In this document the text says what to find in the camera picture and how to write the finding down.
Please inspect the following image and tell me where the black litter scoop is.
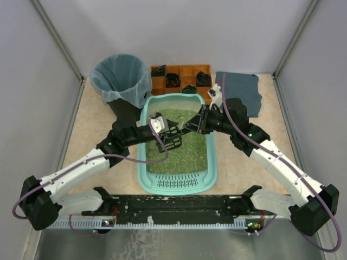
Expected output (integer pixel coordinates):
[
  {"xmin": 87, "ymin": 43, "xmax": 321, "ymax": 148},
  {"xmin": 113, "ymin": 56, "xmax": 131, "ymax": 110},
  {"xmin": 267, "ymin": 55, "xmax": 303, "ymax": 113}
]
[{"xmin": 159, "ymin": 128, "xmax": 190, "ymax": 151}]

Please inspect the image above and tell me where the teal plastic litter box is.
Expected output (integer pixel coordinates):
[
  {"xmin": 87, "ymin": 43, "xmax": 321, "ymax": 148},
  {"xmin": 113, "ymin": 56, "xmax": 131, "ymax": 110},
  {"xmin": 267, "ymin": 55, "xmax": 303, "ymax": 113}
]
[{"xmin": 138, "ymin": 94, "xmax": 217, "ymax": 196}]

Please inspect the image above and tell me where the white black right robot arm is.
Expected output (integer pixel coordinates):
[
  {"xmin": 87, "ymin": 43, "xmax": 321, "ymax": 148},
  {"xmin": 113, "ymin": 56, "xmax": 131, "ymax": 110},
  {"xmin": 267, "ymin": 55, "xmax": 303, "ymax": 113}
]
[{"xmin": 183, "ymin": 98, "xmax": 339, "ymax": 236}]

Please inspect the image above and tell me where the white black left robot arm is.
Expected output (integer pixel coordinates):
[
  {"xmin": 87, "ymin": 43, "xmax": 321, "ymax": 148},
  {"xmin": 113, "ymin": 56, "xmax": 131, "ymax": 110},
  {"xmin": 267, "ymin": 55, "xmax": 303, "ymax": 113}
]
[{"xmin": 16, "ymin": 116, "xmax": 177, "ymax": 231}]

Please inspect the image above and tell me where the green cat litter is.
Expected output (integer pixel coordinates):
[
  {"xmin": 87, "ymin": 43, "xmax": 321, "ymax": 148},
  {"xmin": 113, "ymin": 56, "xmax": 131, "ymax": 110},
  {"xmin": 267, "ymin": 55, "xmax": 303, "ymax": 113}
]
[{"xmin": 147, "ymin": 109, "xmax": 208, "ymax": 174}]

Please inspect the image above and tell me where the black trash bin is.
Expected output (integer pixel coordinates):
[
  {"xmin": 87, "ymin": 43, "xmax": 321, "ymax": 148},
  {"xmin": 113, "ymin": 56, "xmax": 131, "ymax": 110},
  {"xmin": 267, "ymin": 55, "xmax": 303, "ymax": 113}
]
[{"xmin": 106, "ymin": 97, "xmax": 144, "ymax": 125}]

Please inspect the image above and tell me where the blue-grey folded cloth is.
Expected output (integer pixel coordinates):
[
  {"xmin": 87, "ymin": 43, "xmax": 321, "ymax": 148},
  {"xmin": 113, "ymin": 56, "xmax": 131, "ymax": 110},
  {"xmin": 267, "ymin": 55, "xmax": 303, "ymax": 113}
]
[{"xmin": 215, "ymin": 71, "xmax": 262, "ymax": 118}]

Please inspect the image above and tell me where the orange compartment tray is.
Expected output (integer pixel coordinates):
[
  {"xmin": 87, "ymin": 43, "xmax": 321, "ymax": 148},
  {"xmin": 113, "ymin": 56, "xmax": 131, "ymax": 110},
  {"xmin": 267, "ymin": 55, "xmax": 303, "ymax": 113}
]
[{"xmin": 150, "ymin": 64, "xmax": 213, "ymax": 104}]

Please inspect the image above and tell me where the blue plastic bin liner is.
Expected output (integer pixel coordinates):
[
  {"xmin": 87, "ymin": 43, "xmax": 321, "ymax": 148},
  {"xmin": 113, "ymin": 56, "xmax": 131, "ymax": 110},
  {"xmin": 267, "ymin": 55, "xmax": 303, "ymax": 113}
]
[{"xmin": 89, "ymin": 54, "xmax": 152, "ymax": 108}]

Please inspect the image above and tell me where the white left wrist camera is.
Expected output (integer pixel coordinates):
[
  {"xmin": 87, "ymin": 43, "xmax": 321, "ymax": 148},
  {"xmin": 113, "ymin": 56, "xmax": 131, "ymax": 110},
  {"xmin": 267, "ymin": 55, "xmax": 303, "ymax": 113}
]
[{"xmin": 149, "ymin": 113, "xmax": 169, "ymax": 134}]

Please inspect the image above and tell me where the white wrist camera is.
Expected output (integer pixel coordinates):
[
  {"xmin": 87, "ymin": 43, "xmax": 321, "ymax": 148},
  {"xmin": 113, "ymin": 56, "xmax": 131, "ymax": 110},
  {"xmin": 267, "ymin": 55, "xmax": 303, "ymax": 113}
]
[
  {"xmin": 149, "ymin": 113, "xmax": 169, "ymax": 134},
  {"xmin": 208, "ymin": 83, "xmax": 223, "ymax": 108}
]

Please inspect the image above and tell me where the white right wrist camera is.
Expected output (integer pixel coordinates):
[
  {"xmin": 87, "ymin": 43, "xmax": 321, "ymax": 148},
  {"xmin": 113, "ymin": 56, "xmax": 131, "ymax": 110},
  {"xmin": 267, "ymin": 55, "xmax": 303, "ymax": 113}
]
[{"xmin": 208, "ymin": 83, "xmax": 223, "ymax": 108}]

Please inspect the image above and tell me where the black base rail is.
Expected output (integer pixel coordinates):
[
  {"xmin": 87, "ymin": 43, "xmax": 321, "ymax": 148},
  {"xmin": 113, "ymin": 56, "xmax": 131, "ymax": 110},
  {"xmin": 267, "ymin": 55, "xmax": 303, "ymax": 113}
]
[{"xmin": 82, "ymin": 195, "xmax": 260, "ymax": 225}]

